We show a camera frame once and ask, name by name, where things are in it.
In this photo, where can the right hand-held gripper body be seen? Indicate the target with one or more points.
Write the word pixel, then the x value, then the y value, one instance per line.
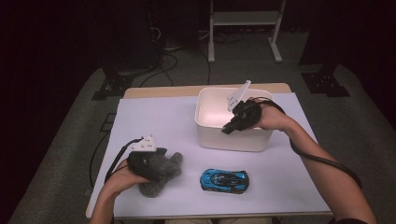
pixel 247 113

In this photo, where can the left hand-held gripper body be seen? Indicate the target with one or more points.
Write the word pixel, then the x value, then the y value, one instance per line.
pixel 141 165

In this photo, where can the white plastic bin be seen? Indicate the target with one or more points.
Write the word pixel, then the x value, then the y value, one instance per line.
pixel 233 140

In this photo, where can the grey fluffy cloth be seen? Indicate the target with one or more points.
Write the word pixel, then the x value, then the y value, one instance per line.
pixel 165 171

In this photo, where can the blue toy car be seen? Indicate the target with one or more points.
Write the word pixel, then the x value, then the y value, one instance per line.
pixel 224 180

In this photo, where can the person's left hand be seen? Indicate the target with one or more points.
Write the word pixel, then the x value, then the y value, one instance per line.
pixel 121 180

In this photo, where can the person's right hand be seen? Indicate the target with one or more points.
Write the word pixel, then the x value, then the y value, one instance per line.
pixel 274 119

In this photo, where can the white table mat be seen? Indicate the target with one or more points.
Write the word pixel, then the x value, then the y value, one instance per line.
pixel 162 124

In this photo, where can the black floor stand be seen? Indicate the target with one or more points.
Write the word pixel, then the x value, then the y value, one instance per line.
pixel 325 84
pixel 113 87

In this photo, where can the white metal stand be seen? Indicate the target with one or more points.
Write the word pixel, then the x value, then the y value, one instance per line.
pixel 246 18

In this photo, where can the person's dark top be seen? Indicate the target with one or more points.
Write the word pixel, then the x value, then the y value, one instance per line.
pixel 348 221

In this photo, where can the black floor frame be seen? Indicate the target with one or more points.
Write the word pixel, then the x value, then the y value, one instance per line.
pixel 104 129

